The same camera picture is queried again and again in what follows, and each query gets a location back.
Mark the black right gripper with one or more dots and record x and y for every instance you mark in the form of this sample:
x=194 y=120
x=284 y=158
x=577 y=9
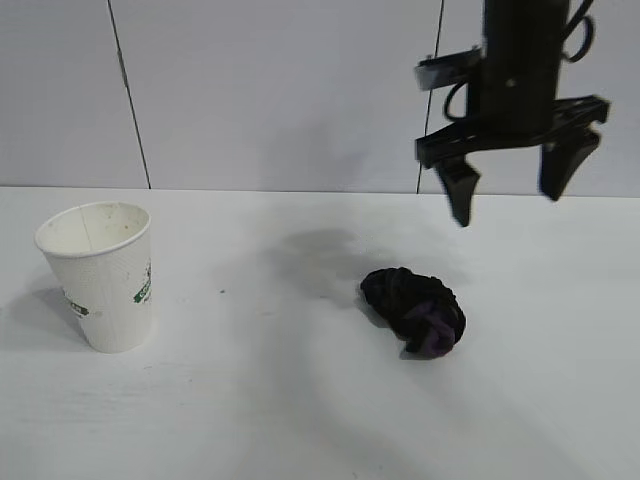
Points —
x=520 y=100

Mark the black purple cloth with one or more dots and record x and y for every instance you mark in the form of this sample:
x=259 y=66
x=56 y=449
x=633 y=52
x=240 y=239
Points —
x=400 y=305

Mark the white paper cup green logo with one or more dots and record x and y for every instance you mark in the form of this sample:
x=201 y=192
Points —
x=110 y=300

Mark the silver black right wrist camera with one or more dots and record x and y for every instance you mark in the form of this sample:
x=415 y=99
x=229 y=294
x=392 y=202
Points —
x=440 y=70

